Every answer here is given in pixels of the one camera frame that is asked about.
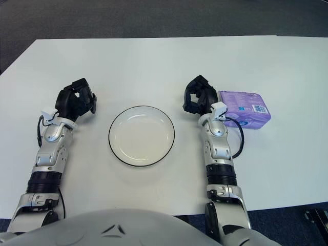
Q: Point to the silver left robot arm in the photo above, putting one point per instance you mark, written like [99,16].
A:
[48,153]

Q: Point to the purple tissue paper pack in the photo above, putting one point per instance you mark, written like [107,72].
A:
[246,102]

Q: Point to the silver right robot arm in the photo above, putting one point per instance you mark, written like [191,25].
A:
[217,151]

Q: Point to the white right wrist sensor box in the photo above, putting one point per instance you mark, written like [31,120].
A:
[220,109]

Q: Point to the black frame under table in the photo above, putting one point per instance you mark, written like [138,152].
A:
[316,217]

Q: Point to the white plate with black rim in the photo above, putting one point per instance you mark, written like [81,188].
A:
[141,135]

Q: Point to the white wrist sensor box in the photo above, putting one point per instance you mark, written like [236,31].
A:
[220,109]
[48,113]

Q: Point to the grey robot torso shell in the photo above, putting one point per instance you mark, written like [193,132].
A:
[128,230]

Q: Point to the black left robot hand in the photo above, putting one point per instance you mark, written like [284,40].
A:
[66,102]

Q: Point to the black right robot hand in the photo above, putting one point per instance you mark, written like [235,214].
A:
[205,98]

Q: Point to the white left wrist sensor box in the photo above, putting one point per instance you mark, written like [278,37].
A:
[48,113]

